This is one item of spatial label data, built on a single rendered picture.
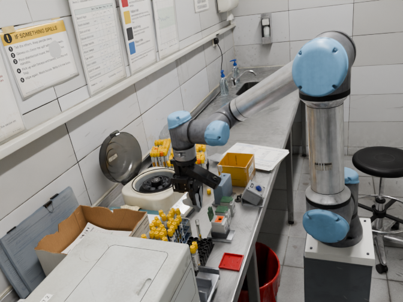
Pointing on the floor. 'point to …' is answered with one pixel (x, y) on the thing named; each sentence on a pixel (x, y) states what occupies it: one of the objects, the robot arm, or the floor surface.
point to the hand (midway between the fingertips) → (200, 208)
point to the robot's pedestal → (336, 281)
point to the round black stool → (364, 165)
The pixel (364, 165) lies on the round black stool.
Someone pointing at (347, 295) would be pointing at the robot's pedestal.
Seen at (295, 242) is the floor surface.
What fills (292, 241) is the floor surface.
